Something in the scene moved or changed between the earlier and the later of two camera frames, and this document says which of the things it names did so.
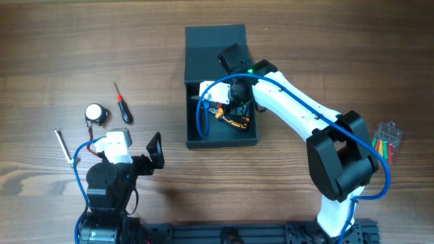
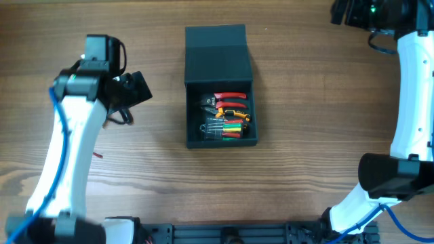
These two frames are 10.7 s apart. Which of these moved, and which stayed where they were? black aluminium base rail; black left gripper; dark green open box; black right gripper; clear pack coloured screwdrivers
Moved: clear pack coloured screwdrivers; black right gripper; black left gripper
Stayed: black aluminium base rail; dark green open box
